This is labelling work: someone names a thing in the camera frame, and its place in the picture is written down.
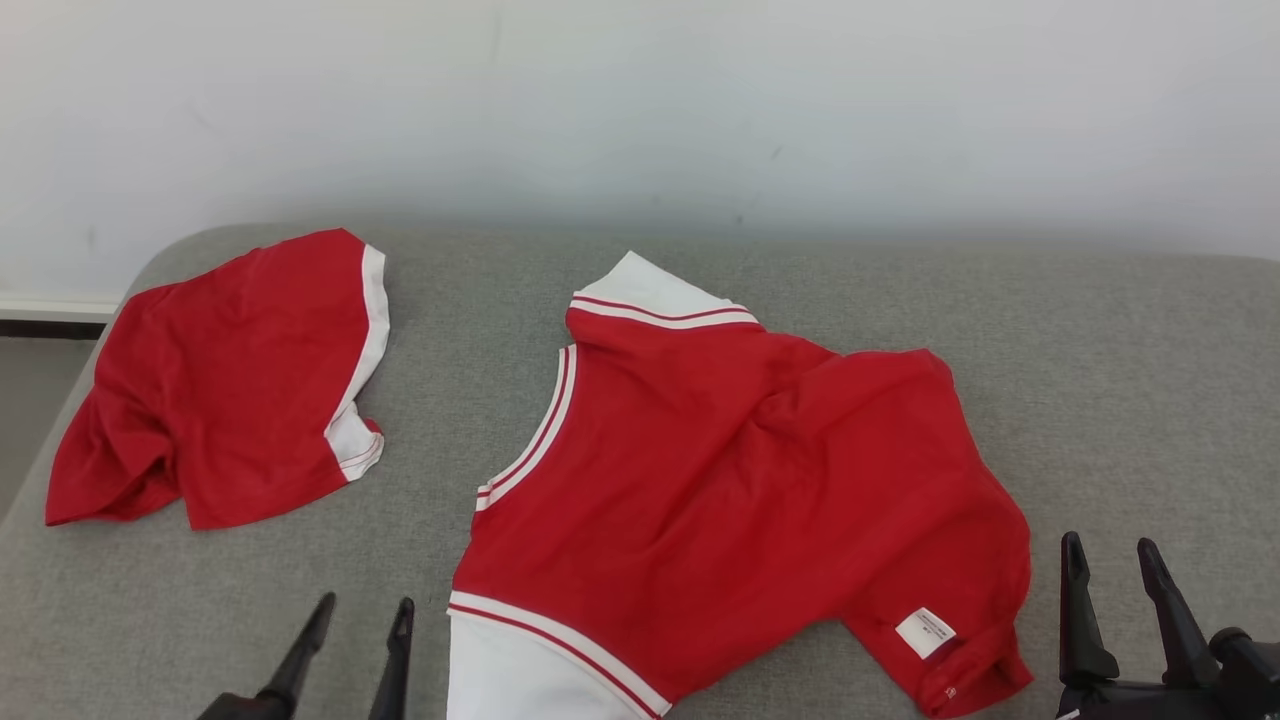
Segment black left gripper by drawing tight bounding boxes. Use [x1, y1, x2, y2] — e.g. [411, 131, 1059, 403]
[195, 592, 416, 720]

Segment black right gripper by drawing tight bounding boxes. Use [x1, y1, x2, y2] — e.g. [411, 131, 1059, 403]
[1055, 531, 1221, 720]

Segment dark wall baseboard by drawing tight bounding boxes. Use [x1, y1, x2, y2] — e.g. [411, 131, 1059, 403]
[0, 318, 107, 342]

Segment red white sports shorts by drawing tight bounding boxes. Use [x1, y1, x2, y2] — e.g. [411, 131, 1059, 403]
[45, 228, 391, 531]

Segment red white sports jersey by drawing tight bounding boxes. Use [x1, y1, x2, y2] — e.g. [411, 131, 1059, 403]
[445, 250, 1036, 720]

